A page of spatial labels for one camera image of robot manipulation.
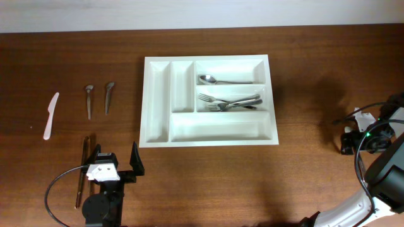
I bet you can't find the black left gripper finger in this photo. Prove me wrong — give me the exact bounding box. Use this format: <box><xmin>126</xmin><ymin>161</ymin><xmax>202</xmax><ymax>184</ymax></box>
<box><xmin>129</xmin><ymin>142</ymin><xmax>145</xmax><ymax>176</ymax></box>
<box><xmin>82</xmin><ymin>144</ymin><xmax>101</xmax><ymax>165</ymax></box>

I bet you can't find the steel table knife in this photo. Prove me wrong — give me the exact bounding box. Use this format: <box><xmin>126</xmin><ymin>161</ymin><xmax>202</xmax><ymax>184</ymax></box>
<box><xmin>74</xmin><ymin>136</ymin><xmax>90</xmax><ymax>209</ymax></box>

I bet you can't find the steel fork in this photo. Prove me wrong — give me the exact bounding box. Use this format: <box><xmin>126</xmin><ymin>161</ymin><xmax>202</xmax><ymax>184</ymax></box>
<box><xmin>208</xmin><ymin>99</ymin><xmax>263</xmax><ymax>112</ymax></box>
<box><xmin>198</xmin><ymin>93</ymin><xmax>257</xmax><ymax>110</ymax></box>
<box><xmin>231</xmin><ymin>95</ymin><xmax>261</xmax><ymax>102</ymax></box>

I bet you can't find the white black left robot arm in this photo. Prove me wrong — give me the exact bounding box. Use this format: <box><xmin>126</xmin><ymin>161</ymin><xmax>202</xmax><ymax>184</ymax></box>
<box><xmin>82</xmin><ymin>143</ymin><xmax>145</xmax><ymax>227</ymax></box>

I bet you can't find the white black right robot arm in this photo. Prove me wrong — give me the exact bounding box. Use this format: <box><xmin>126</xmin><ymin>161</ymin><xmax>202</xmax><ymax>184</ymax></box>
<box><xmin>299</xmin><ymin>93</ymin><xmax>403</xmax><ymax>227</ymax></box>

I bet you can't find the white plastic knife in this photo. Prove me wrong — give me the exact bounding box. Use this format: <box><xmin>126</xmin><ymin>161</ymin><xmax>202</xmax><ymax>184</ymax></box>
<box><xmin>43</xmin><ymin>92</ymin><xmax>59</xmax><ymax>140</ymax></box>

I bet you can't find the small steel teaspoon left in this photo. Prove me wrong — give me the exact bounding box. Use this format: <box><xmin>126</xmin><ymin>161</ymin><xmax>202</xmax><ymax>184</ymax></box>
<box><xmin>85</xmin><ymin>85</ymin><xmax>93</xmax><ymax>120</ymax></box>

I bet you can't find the small steel teaspoon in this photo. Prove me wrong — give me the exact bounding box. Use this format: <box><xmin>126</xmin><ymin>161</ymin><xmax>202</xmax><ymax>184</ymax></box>
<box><xmin>85</xmin><ymin>85</ymin><xmax>93</xmax><ymax>120</ymax></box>
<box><xmin>105</xmin><ymin>81</ymin><xmax>115</xmax><ymax>115</ymax></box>

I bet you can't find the small steel teaspoon right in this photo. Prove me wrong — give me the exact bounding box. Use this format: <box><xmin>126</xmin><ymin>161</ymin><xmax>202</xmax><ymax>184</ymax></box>
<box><xmin>105</xmin><ymin>81</ymin><xmax>115</xmax><ymax>115</ymax></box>

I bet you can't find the white plastic cutlery tray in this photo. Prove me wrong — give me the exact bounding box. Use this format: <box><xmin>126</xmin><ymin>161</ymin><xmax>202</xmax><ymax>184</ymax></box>
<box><xmin>140</xmin><ymin>55</ymin><xmax>279</xmax><ymax>148</ymax></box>

